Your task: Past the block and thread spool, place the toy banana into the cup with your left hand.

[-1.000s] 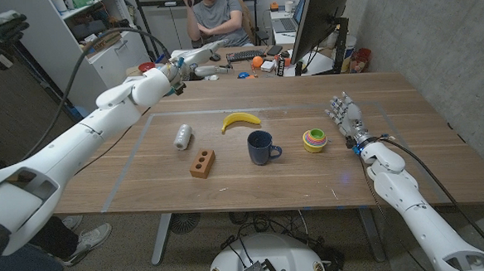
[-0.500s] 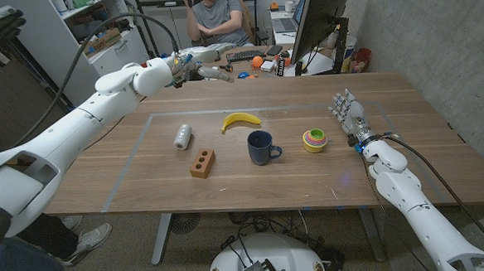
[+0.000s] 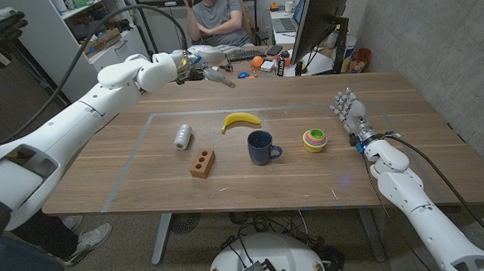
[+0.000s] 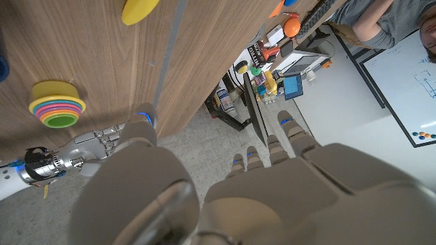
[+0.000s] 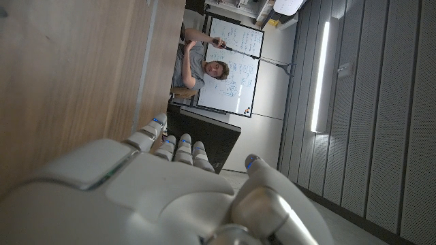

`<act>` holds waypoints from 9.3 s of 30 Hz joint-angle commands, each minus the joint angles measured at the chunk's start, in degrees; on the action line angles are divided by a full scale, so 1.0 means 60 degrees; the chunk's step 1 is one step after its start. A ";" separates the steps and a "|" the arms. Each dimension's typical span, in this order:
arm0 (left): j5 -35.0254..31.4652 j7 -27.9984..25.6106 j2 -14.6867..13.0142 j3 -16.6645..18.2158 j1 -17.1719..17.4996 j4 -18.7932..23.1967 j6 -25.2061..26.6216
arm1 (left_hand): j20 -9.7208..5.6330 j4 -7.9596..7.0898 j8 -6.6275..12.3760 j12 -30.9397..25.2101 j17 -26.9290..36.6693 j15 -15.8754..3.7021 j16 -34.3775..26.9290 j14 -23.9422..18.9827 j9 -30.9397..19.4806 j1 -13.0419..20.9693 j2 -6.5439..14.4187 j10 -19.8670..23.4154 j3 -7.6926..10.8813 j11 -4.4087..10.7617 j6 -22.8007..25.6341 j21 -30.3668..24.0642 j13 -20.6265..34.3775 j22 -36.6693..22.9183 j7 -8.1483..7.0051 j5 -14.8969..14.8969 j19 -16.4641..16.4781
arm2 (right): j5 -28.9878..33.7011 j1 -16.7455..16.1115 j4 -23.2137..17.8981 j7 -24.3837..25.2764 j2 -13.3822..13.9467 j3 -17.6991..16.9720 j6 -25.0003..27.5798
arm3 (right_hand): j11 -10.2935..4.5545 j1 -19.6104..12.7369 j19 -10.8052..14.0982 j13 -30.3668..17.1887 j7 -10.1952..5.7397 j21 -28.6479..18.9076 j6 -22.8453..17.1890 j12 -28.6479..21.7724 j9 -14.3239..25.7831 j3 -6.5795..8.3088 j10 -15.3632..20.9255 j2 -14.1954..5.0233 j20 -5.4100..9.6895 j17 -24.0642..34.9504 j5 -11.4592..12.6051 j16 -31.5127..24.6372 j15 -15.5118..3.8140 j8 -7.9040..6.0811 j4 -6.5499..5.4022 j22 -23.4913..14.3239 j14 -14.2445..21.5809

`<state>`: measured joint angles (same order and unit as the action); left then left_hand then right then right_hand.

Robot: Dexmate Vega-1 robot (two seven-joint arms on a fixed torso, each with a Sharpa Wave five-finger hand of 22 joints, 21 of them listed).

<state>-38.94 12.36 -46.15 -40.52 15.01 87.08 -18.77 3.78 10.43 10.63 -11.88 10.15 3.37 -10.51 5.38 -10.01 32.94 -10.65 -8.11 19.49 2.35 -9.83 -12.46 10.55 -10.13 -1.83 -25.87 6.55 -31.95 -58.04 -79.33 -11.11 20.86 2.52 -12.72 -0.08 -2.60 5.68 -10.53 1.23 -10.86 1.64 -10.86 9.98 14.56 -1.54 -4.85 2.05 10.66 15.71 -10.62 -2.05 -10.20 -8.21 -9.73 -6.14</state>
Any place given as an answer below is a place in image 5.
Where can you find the brown wooden chair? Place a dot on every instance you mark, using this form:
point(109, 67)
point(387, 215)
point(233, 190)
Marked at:
point(184, 92)

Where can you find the whiteboard with black frame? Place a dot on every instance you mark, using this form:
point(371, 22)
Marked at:
point(235, 85)

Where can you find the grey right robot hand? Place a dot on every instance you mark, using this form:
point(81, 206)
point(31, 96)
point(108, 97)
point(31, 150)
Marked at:
point(153, 197)

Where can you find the white shelf cabinet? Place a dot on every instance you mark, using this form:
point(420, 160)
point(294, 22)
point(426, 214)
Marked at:
point(238, 7)

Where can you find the black grabber stick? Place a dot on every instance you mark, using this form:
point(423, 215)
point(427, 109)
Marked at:
point(259, 58)

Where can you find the white ceiling sensor box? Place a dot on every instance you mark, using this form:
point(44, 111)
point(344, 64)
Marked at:
point(345, 70)

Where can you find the ceiling light strip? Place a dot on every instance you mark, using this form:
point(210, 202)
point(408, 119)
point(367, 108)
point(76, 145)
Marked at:
point(320, 78)

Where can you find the seated person in grey shirt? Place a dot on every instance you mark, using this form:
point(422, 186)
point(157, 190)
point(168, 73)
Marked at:
point(194, 64)

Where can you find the black computer monitor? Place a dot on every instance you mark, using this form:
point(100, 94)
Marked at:
point(204, 143)

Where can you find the white perforated device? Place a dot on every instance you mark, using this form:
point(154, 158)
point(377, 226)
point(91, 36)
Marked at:
point(287, 6)

